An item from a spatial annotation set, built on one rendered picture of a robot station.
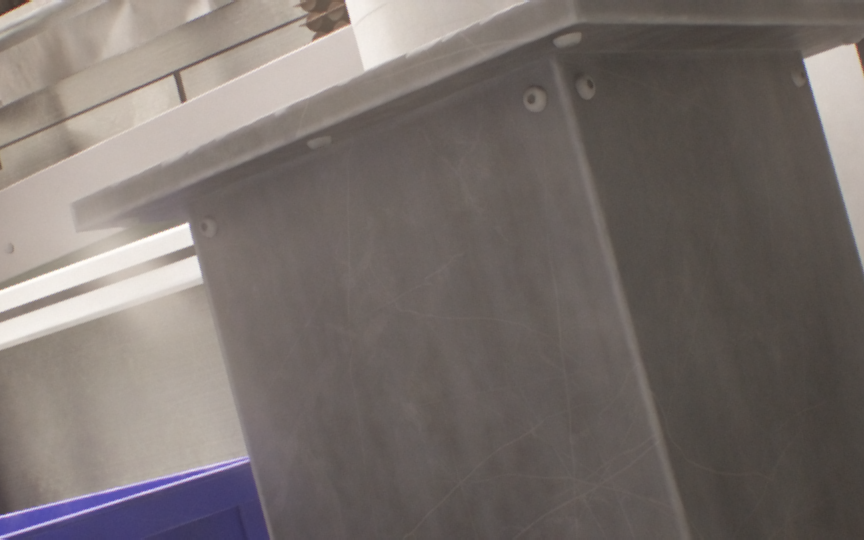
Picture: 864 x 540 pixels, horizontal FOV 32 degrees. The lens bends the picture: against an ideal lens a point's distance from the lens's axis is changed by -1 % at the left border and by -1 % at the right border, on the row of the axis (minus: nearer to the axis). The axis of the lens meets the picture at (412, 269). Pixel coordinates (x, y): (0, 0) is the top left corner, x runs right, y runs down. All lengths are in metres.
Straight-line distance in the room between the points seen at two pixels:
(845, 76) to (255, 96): 0.46
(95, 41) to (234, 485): 1.08
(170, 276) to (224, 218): 0.52
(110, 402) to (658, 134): 1.13
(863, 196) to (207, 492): 0.39
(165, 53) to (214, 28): 0.06
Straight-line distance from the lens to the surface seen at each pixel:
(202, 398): 1.52
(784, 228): 0.58
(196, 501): 0.77
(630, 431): 0.48
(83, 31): 1.82
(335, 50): 1.10
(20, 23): 1.42
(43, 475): 1.68
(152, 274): 1.11
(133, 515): 0.74
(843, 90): 0.88
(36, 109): 1.64
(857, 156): 0.87
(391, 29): 0.58
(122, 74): 1.56
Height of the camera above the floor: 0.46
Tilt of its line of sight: 3 degrees up
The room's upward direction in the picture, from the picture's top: 15 degrees counter-clockwise
